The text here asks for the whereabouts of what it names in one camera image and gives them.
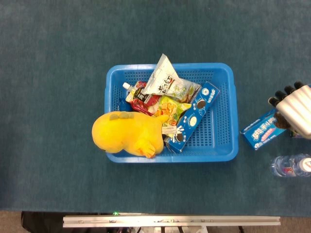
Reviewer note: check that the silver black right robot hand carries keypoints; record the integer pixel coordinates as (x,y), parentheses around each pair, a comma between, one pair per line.
(296,109)

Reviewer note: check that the pink and blue cookie box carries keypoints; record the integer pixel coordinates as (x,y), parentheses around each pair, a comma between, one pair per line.
(260,134)

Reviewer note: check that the clear water bottle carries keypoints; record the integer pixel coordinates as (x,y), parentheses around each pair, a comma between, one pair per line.
(281,166)

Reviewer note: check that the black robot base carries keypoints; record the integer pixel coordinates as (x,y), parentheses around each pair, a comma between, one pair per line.
(41,222)

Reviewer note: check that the dark blue cookie box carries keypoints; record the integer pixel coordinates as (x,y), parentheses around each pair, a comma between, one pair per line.
(192,121)

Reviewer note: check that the green orange snack bag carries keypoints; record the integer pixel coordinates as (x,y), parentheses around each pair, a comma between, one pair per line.
(170,109)

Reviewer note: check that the white snack bag black calligraphy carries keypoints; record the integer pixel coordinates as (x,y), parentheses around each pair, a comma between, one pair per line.
(162,77)

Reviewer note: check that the red jelly pouch white spout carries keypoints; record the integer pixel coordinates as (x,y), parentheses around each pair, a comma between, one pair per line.
(139,104)

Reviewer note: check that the blue plastic perforated basket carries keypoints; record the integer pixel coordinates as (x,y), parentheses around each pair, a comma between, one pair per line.
(136,159)

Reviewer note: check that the yellow plush dinosaur toy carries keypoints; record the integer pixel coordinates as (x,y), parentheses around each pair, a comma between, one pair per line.
(121,133)

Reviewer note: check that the teal table cloth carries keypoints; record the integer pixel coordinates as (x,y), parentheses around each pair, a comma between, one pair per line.
(48,121)

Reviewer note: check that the aluminium profile rail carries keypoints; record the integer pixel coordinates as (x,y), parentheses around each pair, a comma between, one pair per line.
(170,221)

